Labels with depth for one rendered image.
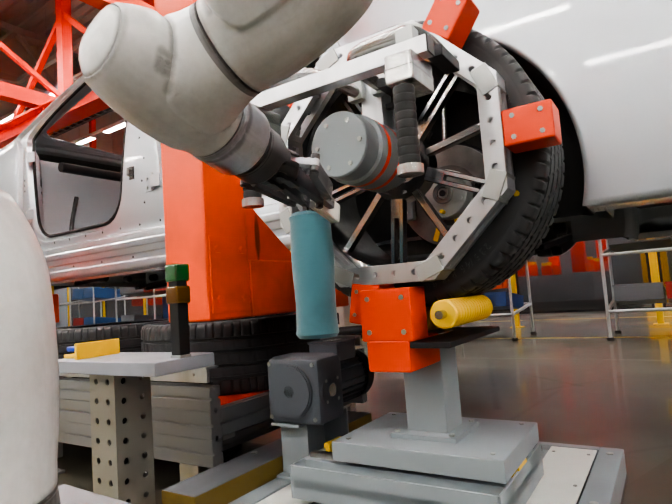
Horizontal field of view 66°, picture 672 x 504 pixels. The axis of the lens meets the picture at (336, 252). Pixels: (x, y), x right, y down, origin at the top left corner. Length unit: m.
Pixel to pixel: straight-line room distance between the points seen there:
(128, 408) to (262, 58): 1.03
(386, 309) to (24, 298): 0.81
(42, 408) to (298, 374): 1.04
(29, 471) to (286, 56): 0.38
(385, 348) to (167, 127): 0.70
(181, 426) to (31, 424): 1.25
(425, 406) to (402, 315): 0.27
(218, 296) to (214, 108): 0.88
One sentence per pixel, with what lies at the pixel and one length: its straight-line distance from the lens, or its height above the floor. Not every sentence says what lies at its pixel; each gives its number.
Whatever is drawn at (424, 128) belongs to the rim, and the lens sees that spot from 1.20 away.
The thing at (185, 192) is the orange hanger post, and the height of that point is 0.86.
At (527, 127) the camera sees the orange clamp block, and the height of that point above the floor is 0.84.
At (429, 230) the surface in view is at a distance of 1.68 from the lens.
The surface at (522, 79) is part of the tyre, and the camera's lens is 1.14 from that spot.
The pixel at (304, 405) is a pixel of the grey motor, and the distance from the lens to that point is 1.38.
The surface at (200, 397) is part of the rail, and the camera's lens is 1.53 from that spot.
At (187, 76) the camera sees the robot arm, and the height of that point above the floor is 0.77.
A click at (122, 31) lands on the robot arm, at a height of 0.80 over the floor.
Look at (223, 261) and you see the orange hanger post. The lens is 1.39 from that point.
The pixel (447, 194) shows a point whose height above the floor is 0.84.
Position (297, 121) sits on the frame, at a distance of 1.26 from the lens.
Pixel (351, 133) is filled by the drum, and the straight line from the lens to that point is 0.99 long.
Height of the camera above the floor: 0.57
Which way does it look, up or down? 5 degrees up
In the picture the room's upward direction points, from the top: 4 degrees counter-clockwise
